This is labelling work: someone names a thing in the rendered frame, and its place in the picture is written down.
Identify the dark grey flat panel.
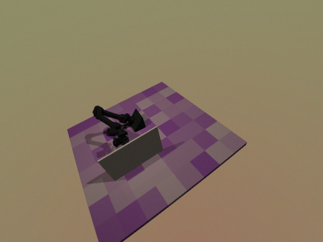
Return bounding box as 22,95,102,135
97,126,163,181

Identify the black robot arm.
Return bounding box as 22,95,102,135
93,105,135,148

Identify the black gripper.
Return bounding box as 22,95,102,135
118,131,129,145

